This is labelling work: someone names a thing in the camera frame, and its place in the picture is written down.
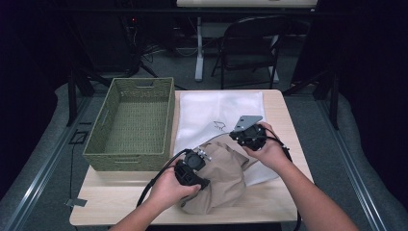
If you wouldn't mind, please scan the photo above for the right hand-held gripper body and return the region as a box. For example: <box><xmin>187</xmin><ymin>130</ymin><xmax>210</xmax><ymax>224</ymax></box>
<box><xmin>233</xmin><ymin>115</ymin><xmax>268</xmax><ymax>152</ymax></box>

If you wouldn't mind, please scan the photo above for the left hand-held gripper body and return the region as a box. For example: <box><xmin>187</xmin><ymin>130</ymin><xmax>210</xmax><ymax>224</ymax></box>
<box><xmin>175</xmin><ymin>147</ymin><xmax>213</xmax><ymax>190</ymax></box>

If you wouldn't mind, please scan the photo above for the beige garment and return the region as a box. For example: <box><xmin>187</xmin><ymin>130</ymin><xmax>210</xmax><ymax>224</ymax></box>
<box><xmin>179</xmin><ymin>141</ymin><xmax>259</xmax><ymax>216</ymax></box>

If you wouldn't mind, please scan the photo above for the white cloth with drawing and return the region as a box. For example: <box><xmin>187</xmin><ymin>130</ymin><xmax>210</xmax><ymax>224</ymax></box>
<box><xmin>172</xmin><ymin>90</ymin><xmax>280</xmax><ymax>187</ymax></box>

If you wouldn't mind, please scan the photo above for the green woven basket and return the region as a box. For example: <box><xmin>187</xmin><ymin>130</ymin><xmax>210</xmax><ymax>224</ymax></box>
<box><xmin>82</xmin><ymin>76</ymin><xmax>176</xmax><ymax>172</ymax></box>

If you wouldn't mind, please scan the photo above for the person's right hand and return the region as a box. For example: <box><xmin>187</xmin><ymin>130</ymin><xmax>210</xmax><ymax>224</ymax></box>
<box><xmin>242</xmin><ymin>121</ymin><xmax>292</xmax><ymax>174</ymax></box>

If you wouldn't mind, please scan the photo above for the person's left hand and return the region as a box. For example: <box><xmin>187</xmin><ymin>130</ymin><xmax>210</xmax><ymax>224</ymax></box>
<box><xmin>148</xmin><ymin>165</ymin><xmax>201</xmax><ymax>211</ymax></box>

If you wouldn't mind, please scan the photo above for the white desk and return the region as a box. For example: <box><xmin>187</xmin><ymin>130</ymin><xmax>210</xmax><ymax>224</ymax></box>
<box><xmin>176</xmin><ymin>0</ymin><xmax>319</xmax><ymax>83</ymax></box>

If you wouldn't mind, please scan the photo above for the black metal stand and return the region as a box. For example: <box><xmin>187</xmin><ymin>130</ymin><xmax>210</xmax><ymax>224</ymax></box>
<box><xmin>65</xmin><ymin>68</ymin><xmax>112</xmax><ymax>128</ymax></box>
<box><xmin>282</xmin><ymin>68</ymin><xmax>341</xmax><ymax>131</ymax></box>

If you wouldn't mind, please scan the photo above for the black folding chair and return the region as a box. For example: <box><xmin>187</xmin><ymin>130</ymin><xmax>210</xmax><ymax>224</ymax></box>
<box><xmin>211</xmin><ymin>15</ymin><xmax>292</xmax><ymax>90</ymax></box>

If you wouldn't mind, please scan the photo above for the black floor socket plate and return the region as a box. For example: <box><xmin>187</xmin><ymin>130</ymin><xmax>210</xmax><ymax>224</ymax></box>
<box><xmin>68</xmin><ymin>129</ymin><xmax>90</xmax><ymax>145</ymax></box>

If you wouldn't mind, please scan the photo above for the grey tape piece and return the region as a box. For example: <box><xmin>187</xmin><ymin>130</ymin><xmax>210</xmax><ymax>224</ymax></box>
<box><xmin>64</xmin><ymin>197</ymin><xmax>89</xmax><ymax>208</ymax></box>

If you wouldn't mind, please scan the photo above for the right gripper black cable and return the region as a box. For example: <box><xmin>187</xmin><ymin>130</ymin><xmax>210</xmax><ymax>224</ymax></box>
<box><xmin>264</xmin><ymin>126</ymin><xmax>302</xmax><ymax>231</ymax></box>

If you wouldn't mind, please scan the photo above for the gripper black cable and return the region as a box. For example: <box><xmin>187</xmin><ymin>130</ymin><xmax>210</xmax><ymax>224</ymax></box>
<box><xmin>136</xmin><ymin>147</ymin><xmax>191</xmax><ymax>208</ymax></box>
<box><xmin>264</xmin><ymin>126</ymin><xmax>302</xmax><ymax>231</ymax></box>

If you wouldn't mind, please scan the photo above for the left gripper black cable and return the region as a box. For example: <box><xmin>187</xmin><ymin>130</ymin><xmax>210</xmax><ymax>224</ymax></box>
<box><xmin>136</xmin><ymin>147</ymin><xmax>191</xmax><ymax>208</ymax></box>

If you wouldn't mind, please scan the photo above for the metal floor rail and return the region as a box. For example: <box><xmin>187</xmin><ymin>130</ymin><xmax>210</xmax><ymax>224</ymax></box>
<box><xmin>316</xmin><ymin>95</ymin><xmax>391</xmax><ymax>231</ymax></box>
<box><xmin>0</xmin><ymin>95</ymin><xmax>94</xmax><ymax>231</ymax></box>

